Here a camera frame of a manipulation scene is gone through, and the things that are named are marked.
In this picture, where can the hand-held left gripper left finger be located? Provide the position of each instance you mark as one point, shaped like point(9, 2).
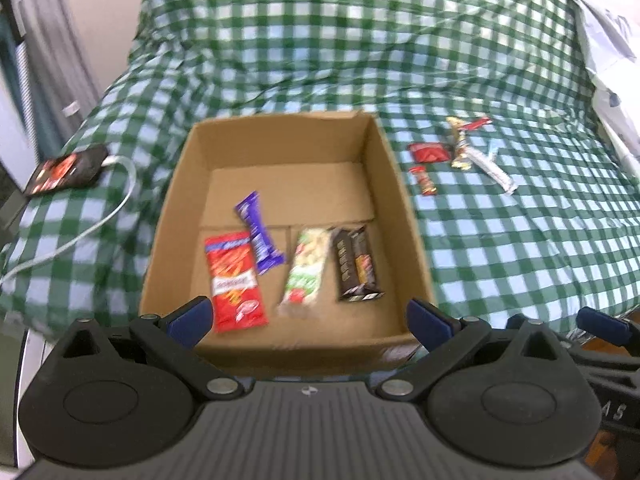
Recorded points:
point(192, 317)

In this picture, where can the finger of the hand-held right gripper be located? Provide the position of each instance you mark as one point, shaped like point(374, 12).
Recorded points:
point(602, 324)

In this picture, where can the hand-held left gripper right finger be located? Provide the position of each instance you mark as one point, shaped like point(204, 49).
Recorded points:
point(427, 320)

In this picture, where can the large red snack packet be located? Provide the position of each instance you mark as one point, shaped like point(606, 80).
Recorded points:
point(232, 280)

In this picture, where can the dark brown chocolate bar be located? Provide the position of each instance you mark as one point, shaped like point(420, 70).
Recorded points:
point(355, 265)

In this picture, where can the purple chocolate bar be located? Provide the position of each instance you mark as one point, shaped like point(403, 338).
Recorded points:
point(257, 232)

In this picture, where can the white green peanut packet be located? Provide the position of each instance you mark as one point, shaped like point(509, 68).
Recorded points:
point(305, 270)

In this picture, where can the small red yellow candy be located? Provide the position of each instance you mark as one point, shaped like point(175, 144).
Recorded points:
point(425, 181)

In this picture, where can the silver bar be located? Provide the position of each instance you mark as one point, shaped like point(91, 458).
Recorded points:
point(495, 172)

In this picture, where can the brown cardboard box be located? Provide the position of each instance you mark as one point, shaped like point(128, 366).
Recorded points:
point(300, 190)

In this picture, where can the square red snack packet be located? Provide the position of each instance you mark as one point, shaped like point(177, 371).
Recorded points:
point(428, 152)

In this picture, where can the gold candy bar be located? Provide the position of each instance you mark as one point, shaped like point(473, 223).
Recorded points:
point(459, 147)

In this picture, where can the light blue snack bar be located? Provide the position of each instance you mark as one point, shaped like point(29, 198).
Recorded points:
point(492, 149)

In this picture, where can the thin red stick packet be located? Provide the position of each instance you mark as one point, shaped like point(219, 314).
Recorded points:
point(477, 124)

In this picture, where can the black smartphone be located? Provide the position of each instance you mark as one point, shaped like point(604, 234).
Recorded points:
point(65, 170)

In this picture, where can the white printed cloth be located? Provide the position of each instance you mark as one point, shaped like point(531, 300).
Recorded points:
point(610, 35)

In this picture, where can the green checkered blanket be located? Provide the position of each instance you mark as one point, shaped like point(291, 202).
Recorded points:
point(350, 35)

